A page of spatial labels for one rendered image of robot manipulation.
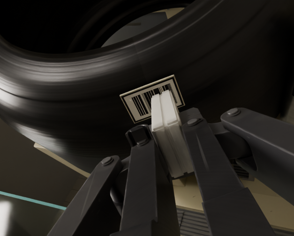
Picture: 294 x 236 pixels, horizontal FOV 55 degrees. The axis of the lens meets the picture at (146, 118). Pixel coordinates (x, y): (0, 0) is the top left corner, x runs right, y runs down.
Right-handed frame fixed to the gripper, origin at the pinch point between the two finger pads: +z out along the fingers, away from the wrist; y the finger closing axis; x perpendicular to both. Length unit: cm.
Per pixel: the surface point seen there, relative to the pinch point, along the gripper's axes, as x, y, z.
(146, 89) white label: 0.4, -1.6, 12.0
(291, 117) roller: -15.0, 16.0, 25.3
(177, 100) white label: -2.2, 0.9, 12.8
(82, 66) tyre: 4.8, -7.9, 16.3
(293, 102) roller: -11.6, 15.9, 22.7
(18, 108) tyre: 3.1, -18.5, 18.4
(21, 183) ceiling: -107, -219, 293
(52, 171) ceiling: -125, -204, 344
